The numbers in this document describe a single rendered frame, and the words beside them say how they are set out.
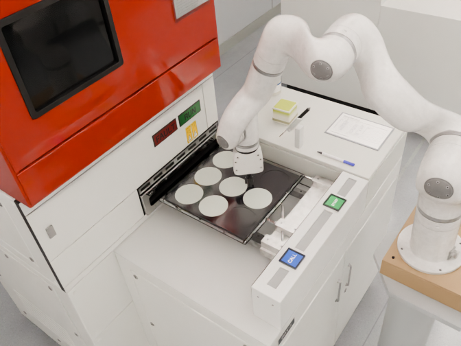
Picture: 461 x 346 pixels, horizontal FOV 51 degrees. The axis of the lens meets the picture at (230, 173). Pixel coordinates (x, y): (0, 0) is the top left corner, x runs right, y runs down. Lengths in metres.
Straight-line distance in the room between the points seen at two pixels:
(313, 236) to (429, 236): 0.32
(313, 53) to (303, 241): 0.58
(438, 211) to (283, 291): 0.45
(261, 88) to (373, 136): 0.60
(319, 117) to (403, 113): 0.73
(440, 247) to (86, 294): 1.11
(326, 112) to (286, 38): 0.75
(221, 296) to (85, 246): 0.45
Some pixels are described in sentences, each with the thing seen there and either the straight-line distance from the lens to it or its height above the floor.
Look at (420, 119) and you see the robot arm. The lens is 1.23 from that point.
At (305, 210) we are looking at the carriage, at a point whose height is 0.88.
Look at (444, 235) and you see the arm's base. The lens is 1.43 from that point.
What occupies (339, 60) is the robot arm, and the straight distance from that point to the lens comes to 1.12.
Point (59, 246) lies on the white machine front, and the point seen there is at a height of 1.00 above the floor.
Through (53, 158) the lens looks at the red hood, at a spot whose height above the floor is 1.32.
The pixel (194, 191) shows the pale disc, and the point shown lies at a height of 0.90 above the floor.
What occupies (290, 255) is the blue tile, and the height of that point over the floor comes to 0.96.
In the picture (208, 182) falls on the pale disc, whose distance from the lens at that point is 1.72.
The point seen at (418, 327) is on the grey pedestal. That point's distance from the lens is 1.78.
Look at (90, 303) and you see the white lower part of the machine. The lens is 1.75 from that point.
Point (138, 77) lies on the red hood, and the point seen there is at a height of 1.38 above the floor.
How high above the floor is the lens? 2.06
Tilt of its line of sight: 42 degrees down
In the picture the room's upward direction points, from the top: 6 degrees counter-clockwise
